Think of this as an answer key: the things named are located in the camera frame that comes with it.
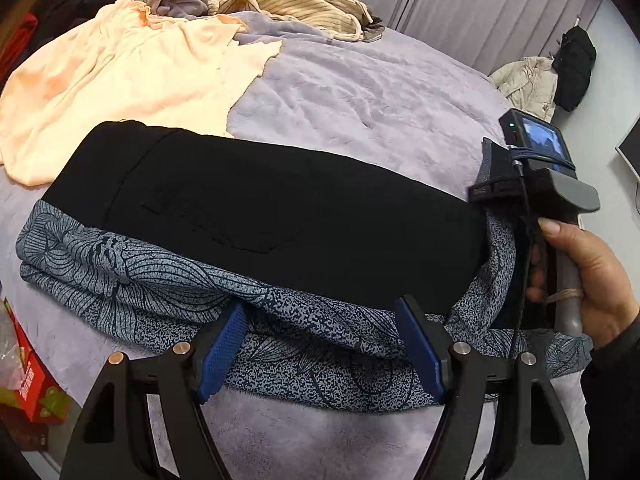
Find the peach orange cloth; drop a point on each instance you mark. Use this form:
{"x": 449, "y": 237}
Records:
{"x": 125, "y": 63}

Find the cream puffer jacket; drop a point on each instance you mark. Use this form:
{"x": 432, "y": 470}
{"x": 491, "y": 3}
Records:
{"x": 529, "y": 85}

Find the mauve grey garment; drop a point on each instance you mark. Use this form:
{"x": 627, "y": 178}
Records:
{"x": 188, "y": 9}

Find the red garment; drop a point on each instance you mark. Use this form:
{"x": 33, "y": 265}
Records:
{"x": 18, "y": 43}

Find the person right hand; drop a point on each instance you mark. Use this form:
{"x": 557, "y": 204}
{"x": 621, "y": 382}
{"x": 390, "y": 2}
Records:
{"x": 608, "y": 304}

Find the right forearm black sleeve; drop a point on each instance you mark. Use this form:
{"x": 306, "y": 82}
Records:
{"x": 610, "y": 384}

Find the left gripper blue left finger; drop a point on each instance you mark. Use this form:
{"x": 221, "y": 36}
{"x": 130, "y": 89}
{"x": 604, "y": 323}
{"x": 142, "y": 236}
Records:
{"x": 113, "y": 436}

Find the wall mounted monitor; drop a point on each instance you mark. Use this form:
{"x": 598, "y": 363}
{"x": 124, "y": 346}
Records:
{"x": 629, "y": 149}

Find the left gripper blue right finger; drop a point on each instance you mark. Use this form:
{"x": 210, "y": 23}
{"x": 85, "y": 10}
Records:
{"x": 532, "y": 438}

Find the black hanging jacket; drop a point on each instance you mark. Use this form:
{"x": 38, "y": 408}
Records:
{"x": 574, "y": 64}

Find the black pants with patterned lining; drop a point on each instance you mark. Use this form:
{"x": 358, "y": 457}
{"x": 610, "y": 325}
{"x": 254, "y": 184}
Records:
{"x": 148, "y": 233}

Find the red cardboard box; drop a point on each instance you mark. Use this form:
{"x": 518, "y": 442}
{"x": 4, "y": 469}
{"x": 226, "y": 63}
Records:
{"x": 31, "y": 399}

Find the tan striped garment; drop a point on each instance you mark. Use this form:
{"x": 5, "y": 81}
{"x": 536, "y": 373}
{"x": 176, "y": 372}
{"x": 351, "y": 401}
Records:
{"x": 345, "y": 20}

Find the lavender plush bed blanket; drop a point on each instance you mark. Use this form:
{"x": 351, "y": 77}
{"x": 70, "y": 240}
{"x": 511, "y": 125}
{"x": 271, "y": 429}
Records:
{"x": 396, "y": 103}

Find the black clothes pile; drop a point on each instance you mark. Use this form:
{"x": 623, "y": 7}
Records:
{"x": 56, "y": 17}

